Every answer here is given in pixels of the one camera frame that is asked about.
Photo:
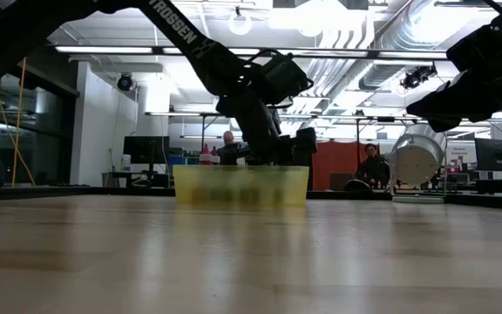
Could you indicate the black office desk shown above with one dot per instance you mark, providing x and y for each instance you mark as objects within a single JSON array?
[{"x": 118, "y": 174}]

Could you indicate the orange partition curtain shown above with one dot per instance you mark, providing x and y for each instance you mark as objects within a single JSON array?
[{"x": 334, "y": 161}]

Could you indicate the white wall sign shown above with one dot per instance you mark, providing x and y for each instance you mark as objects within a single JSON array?
[{"x": 462, "y": 152}]

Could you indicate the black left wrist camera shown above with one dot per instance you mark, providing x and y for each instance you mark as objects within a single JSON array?
[{"x": 283, "y": 78}]

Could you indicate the black ceiling spotlight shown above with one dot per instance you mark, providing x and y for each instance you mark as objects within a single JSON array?
[
  {"x": 124, "y": 82},
  {"x": 416, "y": 77}
]

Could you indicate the large purple-capped colouring bottle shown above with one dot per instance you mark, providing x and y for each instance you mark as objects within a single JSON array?
[{"x": 214, "y": 157}]

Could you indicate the white wipes canister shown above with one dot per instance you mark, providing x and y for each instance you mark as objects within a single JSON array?
[{"x": 125, "y": 163}]

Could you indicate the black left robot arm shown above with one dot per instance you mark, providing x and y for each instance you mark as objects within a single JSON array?
[{"x": 177, "y": 26}]

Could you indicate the person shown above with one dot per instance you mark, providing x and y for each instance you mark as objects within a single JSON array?
[
  {"x": 229, "y": 138},
  {"x": 372, "y": 168}
]

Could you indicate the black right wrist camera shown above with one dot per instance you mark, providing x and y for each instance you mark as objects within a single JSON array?
[{"x": 477, "y": 43}]

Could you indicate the large pink-capped colouring bottle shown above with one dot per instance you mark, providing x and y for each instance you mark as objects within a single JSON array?
[{"x": 205, "y": 157}]

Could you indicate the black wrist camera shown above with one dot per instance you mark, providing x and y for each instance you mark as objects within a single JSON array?
[
  {"x": 477, "y": 43},
  {"x": 283, "y": 78}
]

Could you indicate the black computer monitor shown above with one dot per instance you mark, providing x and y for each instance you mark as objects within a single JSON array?
[
  {"x": 146, "y": 150},
  {"x": 495, "y": 154}
]

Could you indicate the yellow translucent plastic bin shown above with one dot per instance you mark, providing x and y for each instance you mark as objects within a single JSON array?
[{"x": 181, "y": 183}]

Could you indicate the black frame bar with lights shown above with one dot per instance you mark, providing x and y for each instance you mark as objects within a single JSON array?
[{"x": 373, "y": 54}]

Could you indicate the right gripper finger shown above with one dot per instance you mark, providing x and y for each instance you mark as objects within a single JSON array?
[
  {"x": 447, "y": 98},
  {"x": 442, "y": 123}
]

